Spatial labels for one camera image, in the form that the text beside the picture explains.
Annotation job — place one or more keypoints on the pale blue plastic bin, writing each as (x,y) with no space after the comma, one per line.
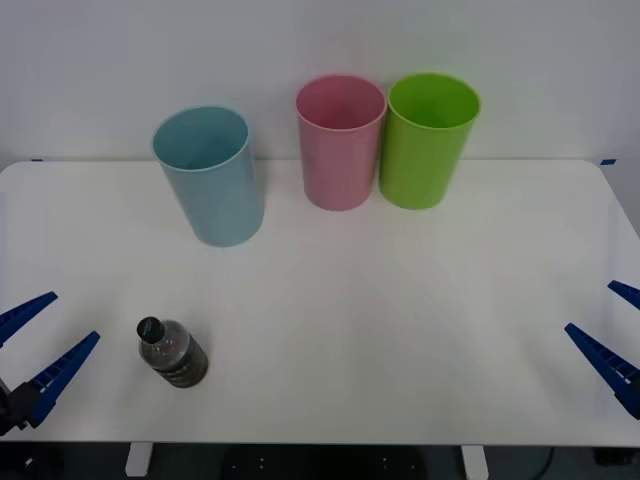
(220,195)

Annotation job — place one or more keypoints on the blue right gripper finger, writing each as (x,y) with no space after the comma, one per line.
(627,294)
(607,362)

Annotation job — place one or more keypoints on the green plastic bin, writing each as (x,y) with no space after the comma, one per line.
(420,165)

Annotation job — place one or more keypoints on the white table leg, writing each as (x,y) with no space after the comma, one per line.
(475,461)
(138,460)

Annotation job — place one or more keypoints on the pink plastic bin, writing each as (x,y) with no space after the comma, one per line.
(335,165)

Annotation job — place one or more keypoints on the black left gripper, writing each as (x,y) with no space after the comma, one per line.
(6,407)

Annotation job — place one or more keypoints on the dark plastic bottle black cap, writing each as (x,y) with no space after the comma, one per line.
(175,357)

